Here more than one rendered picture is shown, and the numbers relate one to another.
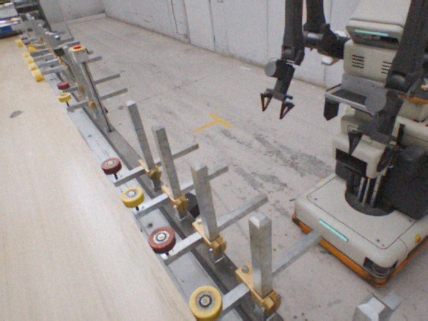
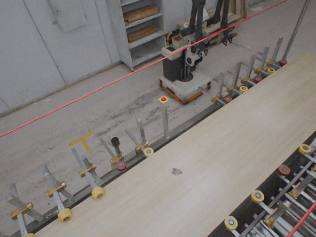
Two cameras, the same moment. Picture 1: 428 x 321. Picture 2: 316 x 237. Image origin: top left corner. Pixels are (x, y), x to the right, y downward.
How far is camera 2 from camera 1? 2.78 m
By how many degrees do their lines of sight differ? 66
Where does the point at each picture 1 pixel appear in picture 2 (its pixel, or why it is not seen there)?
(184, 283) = not seen: hidden behind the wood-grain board
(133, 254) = (265, 82)
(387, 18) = (205, 15)
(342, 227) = (198, 83)
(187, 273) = not seen: hidden behind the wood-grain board
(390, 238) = (202, 75)
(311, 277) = (206, 103)
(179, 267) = not seen: hidden behind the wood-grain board
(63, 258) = (273, 95)
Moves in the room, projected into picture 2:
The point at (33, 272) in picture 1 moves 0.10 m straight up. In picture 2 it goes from (280, 100) to (283, 92)
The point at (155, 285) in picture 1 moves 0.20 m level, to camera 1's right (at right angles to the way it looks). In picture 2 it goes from (271, 77) to (263, 67)
